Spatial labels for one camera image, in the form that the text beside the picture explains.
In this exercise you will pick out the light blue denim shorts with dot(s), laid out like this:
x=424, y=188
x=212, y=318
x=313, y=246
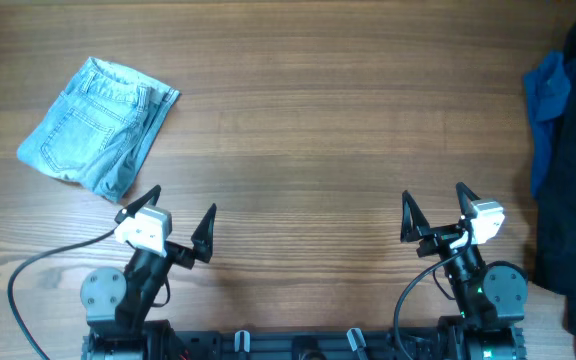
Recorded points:
x=100, y=129

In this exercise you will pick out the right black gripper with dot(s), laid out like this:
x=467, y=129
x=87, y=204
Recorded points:
x=438, y=237

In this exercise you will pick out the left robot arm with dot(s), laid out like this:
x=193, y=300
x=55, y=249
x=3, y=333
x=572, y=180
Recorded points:
x=117, y=302

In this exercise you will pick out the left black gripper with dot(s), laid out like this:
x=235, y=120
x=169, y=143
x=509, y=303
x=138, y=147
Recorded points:
x=202, y=243

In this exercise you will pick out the dark blue garment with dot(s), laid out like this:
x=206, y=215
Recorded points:
x=547, y=88

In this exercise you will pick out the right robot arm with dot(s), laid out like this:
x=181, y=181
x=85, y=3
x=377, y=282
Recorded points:
x=490, y=297

